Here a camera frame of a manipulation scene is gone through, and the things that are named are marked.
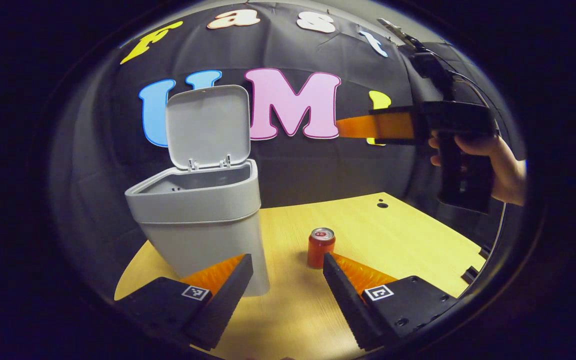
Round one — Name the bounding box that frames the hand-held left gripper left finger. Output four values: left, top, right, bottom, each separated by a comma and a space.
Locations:
115, 253, 255, 351

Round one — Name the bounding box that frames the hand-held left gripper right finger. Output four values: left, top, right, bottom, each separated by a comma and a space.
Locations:
323, 252, 459, 351

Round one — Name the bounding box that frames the red pop can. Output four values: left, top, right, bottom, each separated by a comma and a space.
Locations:
307, 227, 336, 270

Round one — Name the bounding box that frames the grey desktop garbage bin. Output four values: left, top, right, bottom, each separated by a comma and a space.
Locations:
124, 84, 271, 297

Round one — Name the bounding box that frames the wooden desktop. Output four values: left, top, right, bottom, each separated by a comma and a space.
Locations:
114, 192, 489, 360

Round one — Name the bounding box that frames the black backdrop cloth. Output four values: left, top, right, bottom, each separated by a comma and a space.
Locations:
50, 2, 526, 281

